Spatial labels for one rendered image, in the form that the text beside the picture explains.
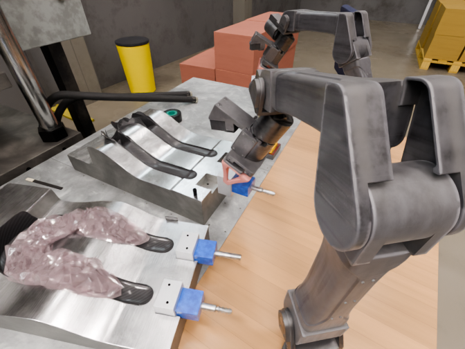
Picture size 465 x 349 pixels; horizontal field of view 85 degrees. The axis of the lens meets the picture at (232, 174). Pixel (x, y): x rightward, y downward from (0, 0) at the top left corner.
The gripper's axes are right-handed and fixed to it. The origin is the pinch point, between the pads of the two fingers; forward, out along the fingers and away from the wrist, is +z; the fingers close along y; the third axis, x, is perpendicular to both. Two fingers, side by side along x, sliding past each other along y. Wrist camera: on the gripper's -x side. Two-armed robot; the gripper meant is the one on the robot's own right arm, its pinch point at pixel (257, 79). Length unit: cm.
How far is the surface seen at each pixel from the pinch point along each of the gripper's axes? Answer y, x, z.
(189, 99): -5.0, -20.3, 26.5
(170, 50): -325, -72, 154
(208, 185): 55, -7, 11
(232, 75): -143, 9, 61
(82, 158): 47, -42, 32
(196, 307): 87, -6, 7
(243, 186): 63, -3, -2
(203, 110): 0.0, -12.9, 25.0
